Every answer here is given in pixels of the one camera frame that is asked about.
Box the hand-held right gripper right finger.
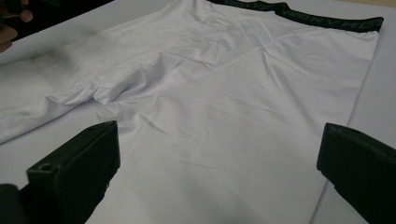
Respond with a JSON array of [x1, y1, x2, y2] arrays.
[[316, 122, 396, 224]]

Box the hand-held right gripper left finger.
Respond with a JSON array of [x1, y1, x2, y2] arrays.
[[26, 120, 121, 224]]

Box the white shorts with black waistband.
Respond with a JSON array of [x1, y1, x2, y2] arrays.
[[0, 0, 385, 224]]

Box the white table mat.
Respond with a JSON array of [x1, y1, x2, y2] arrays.
[[0, 0, 396, 224]]

